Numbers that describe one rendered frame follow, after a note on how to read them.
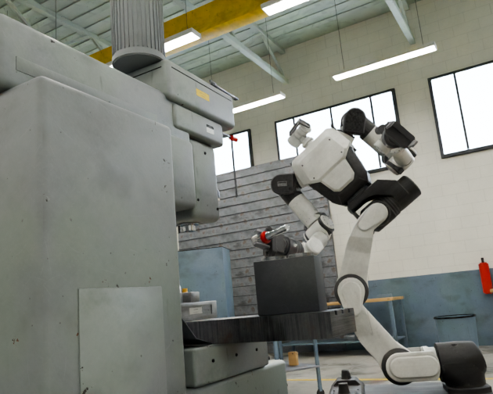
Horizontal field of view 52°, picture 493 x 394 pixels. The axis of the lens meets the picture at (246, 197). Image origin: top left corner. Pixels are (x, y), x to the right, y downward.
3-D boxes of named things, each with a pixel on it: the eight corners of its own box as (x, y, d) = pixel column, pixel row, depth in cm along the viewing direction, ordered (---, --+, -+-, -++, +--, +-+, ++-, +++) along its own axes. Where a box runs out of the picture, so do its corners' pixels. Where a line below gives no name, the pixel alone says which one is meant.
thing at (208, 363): (199, 366, 217) (197, 337, 219) (271, 364, 200) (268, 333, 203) (116, 388, 174) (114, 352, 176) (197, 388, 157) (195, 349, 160)
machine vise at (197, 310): (188, 320, 217) (187, 294, 220) (217, 317, 210) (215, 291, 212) (132, 326, 187) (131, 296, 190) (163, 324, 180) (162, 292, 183)
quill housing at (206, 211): (181, 229, 212) (177, 156, 218) (223, 222, 202) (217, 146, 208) (152, 225, 195) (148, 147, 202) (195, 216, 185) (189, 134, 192)
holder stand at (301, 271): (268, 314, 185) (264, 259, 189) (328, 309, 177) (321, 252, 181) (257, 316, 174) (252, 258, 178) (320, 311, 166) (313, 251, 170)
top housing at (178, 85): (188, 143, 233) (186, 110, 236) (237, 129, 220) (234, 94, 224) (115, 115, 192) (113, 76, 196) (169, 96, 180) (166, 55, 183)
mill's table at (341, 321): (95, 345, 230) (95, 327, 232) (357, 331, 171) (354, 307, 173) (54, 351, 211) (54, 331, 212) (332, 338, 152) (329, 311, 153)
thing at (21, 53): (147, 164, 201) (145, 117, 205) (192, 152, 190) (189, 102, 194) (-56, 105, 133) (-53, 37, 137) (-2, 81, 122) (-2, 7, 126)
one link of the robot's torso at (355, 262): (362, 312, 223) (394, 214, 228) (362, 313, 206) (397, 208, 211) (329, 299, 227) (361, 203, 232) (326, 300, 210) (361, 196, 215)
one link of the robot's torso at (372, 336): (421, 368, 215) (358, 272, 228) (427, 375, 196) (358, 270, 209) (390, 386, 216) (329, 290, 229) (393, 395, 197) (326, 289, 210)
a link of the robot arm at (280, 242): (259, 260, 191) (282, 267, 198) (276, 252, 185) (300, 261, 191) (260, 230, 197) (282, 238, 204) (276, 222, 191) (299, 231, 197)
